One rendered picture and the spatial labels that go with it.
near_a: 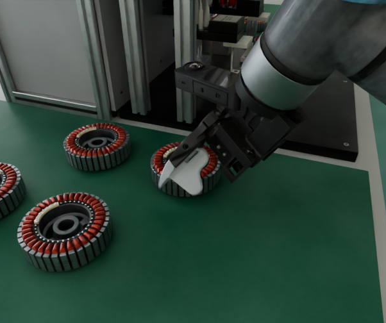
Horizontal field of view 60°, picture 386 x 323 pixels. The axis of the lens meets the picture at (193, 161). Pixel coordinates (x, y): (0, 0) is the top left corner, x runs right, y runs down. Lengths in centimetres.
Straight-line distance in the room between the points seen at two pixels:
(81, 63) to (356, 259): 58
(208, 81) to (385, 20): 20
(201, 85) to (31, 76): 49
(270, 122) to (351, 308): 22
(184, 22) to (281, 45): 31
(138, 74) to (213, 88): 28
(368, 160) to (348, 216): 16
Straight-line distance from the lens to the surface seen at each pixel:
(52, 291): 44
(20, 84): 86
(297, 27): 30
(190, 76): 43
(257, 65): 33
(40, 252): 44
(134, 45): 64
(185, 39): 60
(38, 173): 61
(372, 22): 29
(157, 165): 52
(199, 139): 40
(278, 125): 36
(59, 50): 74
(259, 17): 99
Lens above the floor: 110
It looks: 36 degrees down
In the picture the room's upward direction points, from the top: straight up
